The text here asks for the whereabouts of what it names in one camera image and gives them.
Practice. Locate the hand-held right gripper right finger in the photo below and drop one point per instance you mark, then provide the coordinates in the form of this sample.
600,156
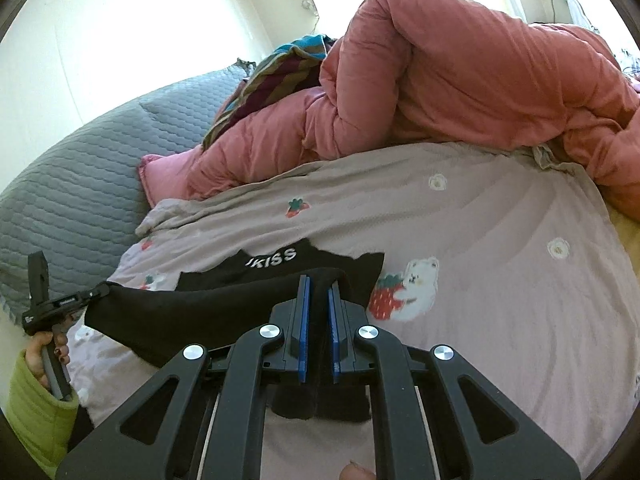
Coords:
334,335

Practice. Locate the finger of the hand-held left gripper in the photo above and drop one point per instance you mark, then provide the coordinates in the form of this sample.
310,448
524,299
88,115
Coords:
97,294

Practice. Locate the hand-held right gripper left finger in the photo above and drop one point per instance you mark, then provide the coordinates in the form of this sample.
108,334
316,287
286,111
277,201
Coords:
304,335

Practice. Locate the black sweater with orange cuffs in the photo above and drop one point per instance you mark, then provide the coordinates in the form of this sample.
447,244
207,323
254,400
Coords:
200,310

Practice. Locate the person's left forearm green sleeve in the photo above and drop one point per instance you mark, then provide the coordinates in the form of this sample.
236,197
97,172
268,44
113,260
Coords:
35,425

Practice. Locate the person's left hand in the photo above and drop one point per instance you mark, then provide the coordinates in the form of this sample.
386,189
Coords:
34,360

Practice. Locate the person's right hand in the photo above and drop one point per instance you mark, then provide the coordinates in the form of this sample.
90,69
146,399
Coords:
357,471

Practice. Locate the grey quilted bed cover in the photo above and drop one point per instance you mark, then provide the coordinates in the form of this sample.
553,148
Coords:
75,185

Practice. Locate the printed strawberry blanket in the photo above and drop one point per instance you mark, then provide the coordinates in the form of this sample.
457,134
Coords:
475,310

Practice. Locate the colourful striped cloth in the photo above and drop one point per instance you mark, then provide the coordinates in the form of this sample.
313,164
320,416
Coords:
280,70

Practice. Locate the pink comforter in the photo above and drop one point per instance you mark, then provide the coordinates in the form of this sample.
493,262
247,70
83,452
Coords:
450,85

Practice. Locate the pale yellow bed sheet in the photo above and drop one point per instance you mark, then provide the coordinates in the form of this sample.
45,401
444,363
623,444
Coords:
627,235

